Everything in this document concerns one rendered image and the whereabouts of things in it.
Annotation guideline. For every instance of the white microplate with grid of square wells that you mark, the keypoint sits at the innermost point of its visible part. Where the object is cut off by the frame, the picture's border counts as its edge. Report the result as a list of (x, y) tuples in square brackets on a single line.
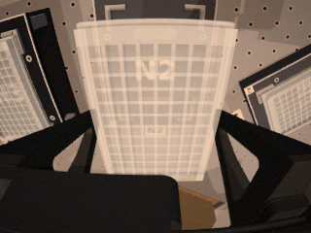
[(293, 112), (19, 100), (160, 146)]

